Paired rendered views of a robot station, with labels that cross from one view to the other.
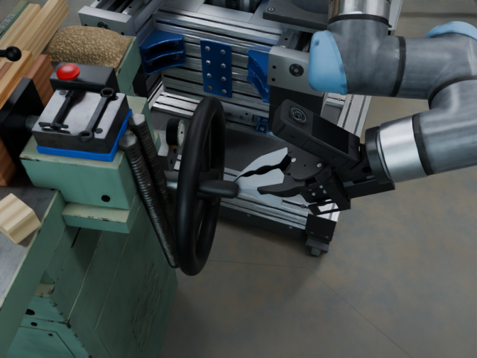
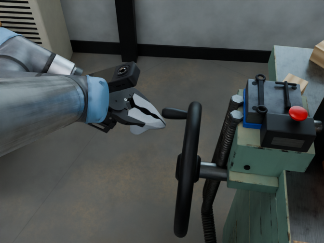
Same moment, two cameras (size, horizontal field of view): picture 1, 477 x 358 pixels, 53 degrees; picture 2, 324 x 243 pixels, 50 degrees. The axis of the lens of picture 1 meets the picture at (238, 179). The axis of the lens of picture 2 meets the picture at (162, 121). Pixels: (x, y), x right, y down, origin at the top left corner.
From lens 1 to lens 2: 0.88 m
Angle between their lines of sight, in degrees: 79
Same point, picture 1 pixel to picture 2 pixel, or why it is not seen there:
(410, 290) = not seen: outside the picture
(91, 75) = (281, 120)
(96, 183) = not seen: hidden behind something
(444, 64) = (13, 71)
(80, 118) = (271, 91)
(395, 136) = (65, 61)
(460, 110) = (26, 45)
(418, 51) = (27, 74)
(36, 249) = not seen: hidden behind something
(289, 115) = (129, 65)
